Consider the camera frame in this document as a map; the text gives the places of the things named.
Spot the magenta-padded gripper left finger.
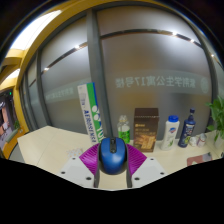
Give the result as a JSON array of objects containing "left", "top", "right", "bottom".
[{"left": 56, "top": 143, "right": 102, "bottom": 189}]

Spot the tall white shuttlecock tube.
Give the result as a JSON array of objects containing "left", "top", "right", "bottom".
[{"left": 77, "top": 82, "right": 106, "bottom": 145}]

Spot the blue computer mouse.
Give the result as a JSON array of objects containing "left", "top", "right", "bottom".
[{"left": 98, "top": 136, "right": 128, "bottom": 176}]

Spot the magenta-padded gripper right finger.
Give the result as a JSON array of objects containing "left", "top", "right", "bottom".
[{"left": 125, "top": 143, "right": 168, "bottom": 189}]

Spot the potted green plant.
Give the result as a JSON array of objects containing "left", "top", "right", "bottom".
[{"left": 204, "top": 96, "right": 224, "bottom": 150}]

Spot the crumpled white paper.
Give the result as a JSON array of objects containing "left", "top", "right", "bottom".
[{"left": 188, "top": 135, "right": 199, "bottom": 147}]

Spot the white bottle blue cap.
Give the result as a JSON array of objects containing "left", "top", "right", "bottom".
[{"left": 160, "top": 115, "right": 181, "bottom": 151}]

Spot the clear bottle green label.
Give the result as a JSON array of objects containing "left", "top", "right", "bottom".
[{"left": 116, "top": 115, "right": 131, "bottom": 145}]

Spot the dark blue pump bottle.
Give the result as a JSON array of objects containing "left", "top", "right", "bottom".
[{"left": 177, "top": 107, "right": 197, "bottom": 149}]

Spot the brown cardboard box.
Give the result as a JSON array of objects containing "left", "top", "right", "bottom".
[{"left": 133, "top": 107, "right": 160, "bottom": 153}]

